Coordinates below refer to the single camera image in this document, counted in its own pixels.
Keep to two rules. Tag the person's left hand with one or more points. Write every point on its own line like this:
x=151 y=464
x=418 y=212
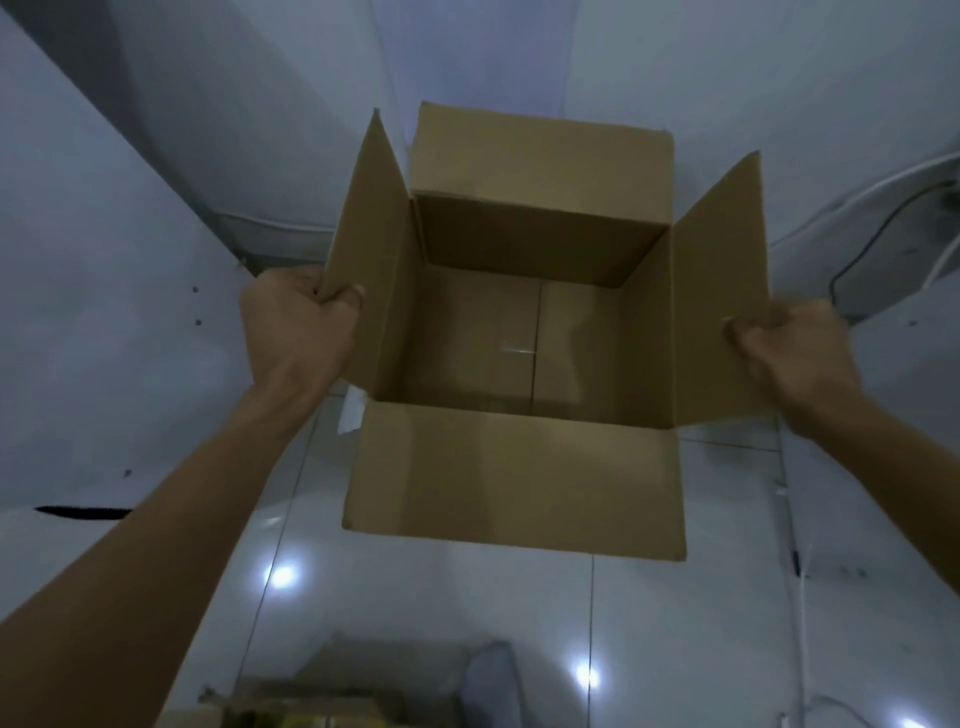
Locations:
x=296 y=330

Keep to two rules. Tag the person's right hand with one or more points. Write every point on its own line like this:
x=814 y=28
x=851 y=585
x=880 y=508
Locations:
x=802 y=352

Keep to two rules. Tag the person's right thumb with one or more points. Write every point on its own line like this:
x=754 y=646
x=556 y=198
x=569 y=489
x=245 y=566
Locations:
x=739 y=330

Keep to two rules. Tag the person's left thumb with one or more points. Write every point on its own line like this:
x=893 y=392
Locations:
x=341 y=294

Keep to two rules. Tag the brown cardboard box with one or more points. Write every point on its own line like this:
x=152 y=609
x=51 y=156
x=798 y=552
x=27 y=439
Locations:
x=525 y=360

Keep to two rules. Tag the person's left forearm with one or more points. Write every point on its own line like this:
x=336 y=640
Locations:
x=142 y=555

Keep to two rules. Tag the person's right forearm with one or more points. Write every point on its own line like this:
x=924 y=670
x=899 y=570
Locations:
x=892 y=487

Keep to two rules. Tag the flattened brown cardboard pile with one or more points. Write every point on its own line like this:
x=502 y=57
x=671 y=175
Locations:
x=337 y=686

